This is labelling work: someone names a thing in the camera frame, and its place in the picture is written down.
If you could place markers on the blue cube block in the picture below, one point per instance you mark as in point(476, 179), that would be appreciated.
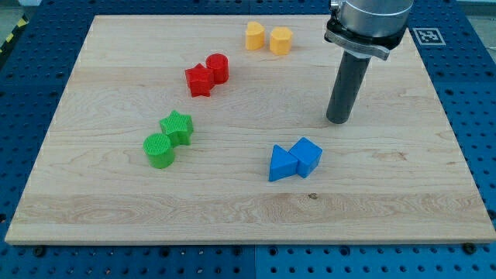
point(308, 155)

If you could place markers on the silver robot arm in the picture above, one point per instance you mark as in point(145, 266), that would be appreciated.
point(367, 28)

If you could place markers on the light wooden board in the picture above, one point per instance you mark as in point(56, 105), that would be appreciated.
point(392, 174)

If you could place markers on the blue triangle block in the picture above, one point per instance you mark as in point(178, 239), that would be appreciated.
point(282, 164)

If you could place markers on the green star block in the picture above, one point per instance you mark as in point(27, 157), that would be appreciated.
point(178, 128)

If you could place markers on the red star block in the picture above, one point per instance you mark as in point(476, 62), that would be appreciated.
point(200, 80)

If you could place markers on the red cylinder block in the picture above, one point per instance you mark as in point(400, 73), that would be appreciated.
point(219, 64)

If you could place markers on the green cylinder block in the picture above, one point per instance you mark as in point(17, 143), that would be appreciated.
point(159, 150)

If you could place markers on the yellow hexagon block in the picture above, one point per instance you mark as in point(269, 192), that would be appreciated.
point(281, 40)

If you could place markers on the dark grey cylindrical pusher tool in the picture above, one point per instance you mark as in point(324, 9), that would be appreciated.
point(349, 78)

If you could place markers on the white fiducial marker tag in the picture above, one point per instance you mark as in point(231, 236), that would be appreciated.
point(427, 36)

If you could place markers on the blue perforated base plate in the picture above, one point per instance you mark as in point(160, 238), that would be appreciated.
point(32, 81)

